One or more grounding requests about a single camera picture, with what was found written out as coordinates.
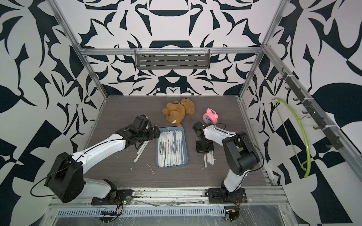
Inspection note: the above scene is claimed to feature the pile straw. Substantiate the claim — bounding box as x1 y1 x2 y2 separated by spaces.
204 151 215 168

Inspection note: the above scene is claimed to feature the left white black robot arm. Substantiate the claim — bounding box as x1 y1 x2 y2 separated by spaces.
45 115 160 203

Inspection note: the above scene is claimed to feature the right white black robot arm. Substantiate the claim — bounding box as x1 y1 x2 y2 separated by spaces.
192 122 260 198

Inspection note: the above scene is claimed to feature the blue plastic storage tray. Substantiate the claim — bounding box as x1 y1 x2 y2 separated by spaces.
156 127 188 168

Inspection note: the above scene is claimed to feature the pink alarm clock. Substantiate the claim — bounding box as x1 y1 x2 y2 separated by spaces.
203 108 219 125

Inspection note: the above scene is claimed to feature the brown teddy bear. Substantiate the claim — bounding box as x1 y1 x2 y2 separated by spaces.
162 98 195 127

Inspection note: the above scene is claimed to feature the green plastic clothes hanger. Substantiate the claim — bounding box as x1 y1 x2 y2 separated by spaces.
272 98 312 179

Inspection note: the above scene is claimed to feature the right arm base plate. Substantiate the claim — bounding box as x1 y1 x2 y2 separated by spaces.
205 188 248 204

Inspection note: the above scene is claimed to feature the white slotted cable duct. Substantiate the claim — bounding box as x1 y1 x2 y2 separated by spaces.
57 206 226 218

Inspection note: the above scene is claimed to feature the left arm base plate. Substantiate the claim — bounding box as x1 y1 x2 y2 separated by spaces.
91 189 133 206

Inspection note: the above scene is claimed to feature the grey metal wall shelf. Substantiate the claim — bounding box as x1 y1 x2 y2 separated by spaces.
134 48 210 70

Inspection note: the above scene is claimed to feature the grey wall hook rail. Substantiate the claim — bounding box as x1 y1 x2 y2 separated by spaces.
280 68 344 150

